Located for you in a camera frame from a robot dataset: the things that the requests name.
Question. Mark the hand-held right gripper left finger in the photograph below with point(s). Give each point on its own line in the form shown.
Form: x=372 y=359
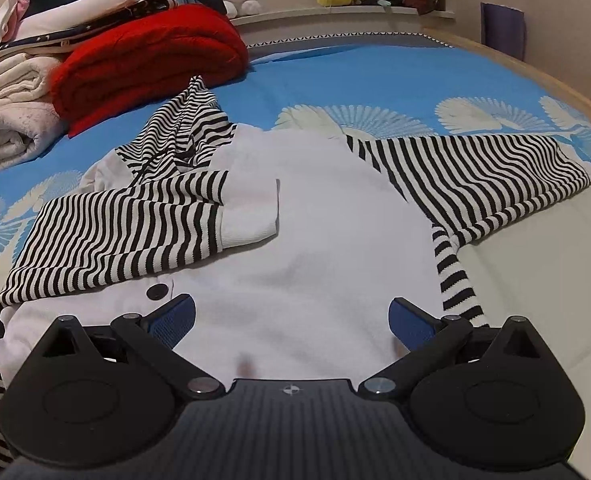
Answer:
x=173 y=319

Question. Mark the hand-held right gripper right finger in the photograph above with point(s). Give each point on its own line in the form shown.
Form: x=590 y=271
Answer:
x=410 y=326

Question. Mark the black white striped hoodie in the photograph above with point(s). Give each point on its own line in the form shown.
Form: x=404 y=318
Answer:
x=315 y=240

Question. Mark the white folded blanket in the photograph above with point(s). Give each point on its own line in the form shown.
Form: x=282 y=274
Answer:
x=10 y=105

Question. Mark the red folded blanket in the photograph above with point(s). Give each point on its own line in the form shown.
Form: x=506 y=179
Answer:
x=150 y=60

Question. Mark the grey mattress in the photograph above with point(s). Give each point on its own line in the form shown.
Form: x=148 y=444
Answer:
x=350 y=39

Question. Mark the dark star-print folded cloth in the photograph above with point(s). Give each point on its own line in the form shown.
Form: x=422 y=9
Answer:
x=100 y=25

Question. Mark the white window sill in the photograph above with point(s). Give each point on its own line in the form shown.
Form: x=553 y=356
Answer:
x=325 y=14

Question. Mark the white pink folded cloth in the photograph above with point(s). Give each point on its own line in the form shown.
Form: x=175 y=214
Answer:
x=75 y=5

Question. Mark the wooden bed side rail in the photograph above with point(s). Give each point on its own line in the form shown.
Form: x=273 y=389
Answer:
x=550 y=72

